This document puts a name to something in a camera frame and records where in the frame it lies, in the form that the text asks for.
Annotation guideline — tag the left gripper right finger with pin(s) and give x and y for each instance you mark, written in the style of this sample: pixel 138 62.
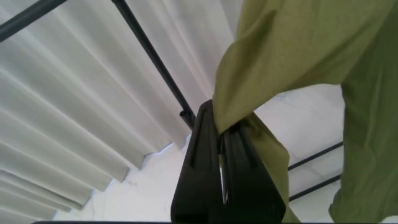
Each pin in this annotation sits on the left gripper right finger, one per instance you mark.
pixel 252 196

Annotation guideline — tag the green long-sleeved shirt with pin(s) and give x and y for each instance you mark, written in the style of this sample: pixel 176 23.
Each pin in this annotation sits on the green long-sleeved shirt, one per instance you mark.
pixel 295 46

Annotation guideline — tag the black clothes rack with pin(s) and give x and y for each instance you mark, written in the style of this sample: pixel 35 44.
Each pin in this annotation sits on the black clothes rack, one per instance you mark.
pixel 150 49

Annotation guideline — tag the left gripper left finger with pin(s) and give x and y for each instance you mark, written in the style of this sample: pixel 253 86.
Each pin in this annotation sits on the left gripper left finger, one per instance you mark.
pixel 199 186

